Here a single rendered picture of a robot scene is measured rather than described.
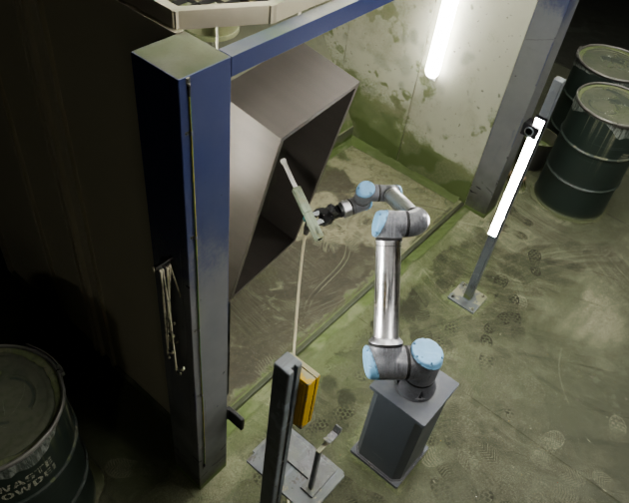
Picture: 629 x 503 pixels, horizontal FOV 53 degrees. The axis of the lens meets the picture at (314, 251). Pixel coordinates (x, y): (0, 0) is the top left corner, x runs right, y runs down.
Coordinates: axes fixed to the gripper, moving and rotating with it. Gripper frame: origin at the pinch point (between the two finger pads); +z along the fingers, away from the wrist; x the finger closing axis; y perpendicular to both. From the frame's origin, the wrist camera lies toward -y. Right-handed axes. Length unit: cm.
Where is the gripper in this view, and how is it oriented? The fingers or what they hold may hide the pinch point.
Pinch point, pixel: (308, 222)
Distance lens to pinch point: 330.8
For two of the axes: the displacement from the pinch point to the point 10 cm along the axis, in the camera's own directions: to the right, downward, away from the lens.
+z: -9.0, 3.5, -2.8
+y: -1.6, 3.3, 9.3
